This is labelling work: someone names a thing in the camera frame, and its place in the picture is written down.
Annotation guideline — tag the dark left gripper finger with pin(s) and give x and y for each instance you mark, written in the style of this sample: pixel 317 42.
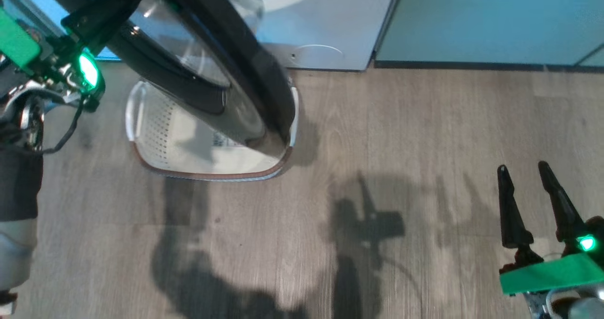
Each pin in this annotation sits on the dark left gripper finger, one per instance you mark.
pixel 101 17

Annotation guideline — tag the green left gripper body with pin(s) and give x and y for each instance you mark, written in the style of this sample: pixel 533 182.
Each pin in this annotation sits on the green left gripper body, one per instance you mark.
pixel 52 64

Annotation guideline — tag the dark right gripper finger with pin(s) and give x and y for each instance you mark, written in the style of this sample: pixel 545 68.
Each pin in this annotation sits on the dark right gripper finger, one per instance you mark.
pixel 512 215
pixel 564 210

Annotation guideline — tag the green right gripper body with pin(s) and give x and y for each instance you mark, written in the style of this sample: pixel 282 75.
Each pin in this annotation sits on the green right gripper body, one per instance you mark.
pixel 552 274

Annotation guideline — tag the washing machine glass door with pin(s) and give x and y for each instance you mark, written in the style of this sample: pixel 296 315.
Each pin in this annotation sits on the washing machine glass door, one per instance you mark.
pixel 226 64

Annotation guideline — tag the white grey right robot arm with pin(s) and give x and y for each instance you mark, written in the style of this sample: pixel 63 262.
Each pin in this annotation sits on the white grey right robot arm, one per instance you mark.
pixel 566 305

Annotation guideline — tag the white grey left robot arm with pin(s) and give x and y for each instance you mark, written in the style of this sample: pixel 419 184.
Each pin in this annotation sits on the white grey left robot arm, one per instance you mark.
pixel 19 187

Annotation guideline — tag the white front-load washing machine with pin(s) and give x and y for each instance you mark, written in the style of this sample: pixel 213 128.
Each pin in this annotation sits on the white front-load washing machine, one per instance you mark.
pixel 321 21

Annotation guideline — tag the white perforated laundry basket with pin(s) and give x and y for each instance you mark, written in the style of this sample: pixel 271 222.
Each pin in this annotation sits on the white perforated laundry basket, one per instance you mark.
pixel 170 144

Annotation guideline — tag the plain pale green cabinet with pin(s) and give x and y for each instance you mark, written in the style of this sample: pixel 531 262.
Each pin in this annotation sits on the plain pale green cabinet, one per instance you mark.
pixel 490 21

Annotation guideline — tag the round white filter cover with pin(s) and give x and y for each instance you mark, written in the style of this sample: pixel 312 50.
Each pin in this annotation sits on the round white filter cover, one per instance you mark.
pixel 318 57

